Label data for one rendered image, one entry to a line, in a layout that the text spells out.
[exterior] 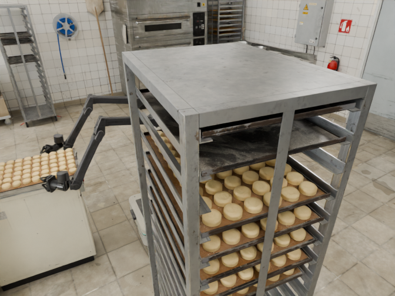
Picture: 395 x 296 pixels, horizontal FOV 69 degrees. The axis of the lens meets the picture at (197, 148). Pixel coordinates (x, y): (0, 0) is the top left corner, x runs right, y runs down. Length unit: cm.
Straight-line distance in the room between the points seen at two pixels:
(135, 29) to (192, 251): 470
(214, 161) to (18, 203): 179
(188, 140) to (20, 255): 215
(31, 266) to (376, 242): 289
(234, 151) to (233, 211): 16
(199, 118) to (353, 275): 241
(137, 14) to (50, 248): 385
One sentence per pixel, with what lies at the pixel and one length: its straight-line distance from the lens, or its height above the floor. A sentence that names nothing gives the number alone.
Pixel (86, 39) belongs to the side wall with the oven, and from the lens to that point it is 607.
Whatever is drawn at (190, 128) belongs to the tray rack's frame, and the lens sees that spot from 53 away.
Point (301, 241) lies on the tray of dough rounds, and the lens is 101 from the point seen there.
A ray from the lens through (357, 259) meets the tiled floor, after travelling 293.
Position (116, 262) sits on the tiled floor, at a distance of 269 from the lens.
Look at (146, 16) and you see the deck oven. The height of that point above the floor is 161.
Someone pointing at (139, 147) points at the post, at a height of 144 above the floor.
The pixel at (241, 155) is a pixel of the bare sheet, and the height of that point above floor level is 167.
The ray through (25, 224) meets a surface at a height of 59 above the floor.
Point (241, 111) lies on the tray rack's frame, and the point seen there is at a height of 181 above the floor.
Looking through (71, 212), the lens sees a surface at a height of 58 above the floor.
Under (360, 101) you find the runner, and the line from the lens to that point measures 79.
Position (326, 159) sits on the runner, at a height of 159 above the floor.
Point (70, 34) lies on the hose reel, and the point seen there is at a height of 130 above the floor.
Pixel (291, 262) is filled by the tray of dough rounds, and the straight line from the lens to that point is 107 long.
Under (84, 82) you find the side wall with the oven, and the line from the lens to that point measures 619.
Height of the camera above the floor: 202
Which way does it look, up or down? 29 degrees down
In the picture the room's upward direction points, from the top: 1 degrees counter-clockwise
